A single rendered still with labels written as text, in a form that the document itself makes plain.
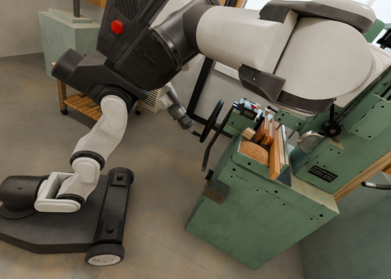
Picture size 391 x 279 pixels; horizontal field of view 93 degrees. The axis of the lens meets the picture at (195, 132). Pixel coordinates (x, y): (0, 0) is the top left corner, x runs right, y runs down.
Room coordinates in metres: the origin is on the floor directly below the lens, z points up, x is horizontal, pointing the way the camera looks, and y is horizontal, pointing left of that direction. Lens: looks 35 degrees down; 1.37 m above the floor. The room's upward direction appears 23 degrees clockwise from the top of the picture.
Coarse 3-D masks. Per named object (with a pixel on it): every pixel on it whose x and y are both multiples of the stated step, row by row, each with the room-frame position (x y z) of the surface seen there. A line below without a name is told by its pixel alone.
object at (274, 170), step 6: (276, 126) 1.00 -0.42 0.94; (276, 138) 0.86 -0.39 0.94; (276, 144) 0.80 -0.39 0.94; (270, 150) 0.79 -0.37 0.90; (276, 150) 0.75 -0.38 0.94; (270, 156) 0.73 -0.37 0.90; (276, 156) 0.70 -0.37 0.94; (270, 162) 0.69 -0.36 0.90; (276, 162) 0.65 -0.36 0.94; (270, 168) 0.65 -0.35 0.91; (276, 168) 0.61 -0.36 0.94; (270, 174) 0.60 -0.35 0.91; (276, 174) 0.59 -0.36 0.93
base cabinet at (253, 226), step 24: (216, 168) 0.99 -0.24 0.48; (240, 192) 0.73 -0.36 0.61; (264, 192) 0.72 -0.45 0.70; (192, 216) 0.77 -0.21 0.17; (216, 216) 0.73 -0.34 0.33; (240, 216) 0.72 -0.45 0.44; (264, 216) 0.70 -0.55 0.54; (288, 216) 0.69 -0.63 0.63; (312, 216) 0.68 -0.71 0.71; (216, 240) 0.72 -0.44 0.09; (240, 240) 0.70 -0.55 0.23; (264, 240) 0.69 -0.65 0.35; (288, 240) 0.68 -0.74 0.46
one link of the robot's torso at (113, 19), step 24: (120, 0) 0.52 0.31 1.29; (144, 0) 0.54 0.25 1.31; (168, 0) 0.53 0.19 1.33; (120, 24) 0.50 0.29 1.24; (144, 24) 0.55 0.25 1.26; (96, 48) 0.52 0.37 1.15; (120, 48) 0.52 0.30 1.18; (144, 48) 0.53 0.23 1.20; (120, 72) 0.54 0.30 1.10; (144, 72) 0.55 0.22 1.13; (168, 72) 0.57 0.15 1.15
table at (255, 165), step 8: (224, 128) 0.89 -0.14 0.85; (232, 128) 0.90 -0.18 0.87; (240, 136) 0.83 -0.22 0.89; (240, 144) 0.74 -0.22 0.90; (264, 144) 0.82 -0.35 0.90; (240, 152) 0.67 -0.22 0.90; (240, 160) 0.67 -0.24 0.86; (248, 160) 0.67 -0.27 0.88; (256, 160) 0.66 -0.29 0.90; (248, 168) 0.66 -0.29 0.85; (256, 168) 0.66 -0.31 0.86; (264, 168) 0.66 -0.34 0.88; (264, 176) 0.65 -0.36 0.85
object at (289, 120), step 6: (276, 114) 0.94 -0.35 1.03; (282, 114) 0.91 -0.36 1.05; (288, 114) 0.91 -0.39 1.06; (294, 114) 0.93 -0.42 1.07; (276, 120) 0.91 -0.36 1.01; (282, 120) 0.91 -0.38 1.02; (288, 120) 0.91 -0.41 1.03; (294, 120) 0.90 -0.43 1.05; (300, 120) 0.90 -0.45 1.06; (306, 120) 0.91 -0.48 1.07; (288, 126) 0.91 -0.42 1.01; (294, 126) 0.90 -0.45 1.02
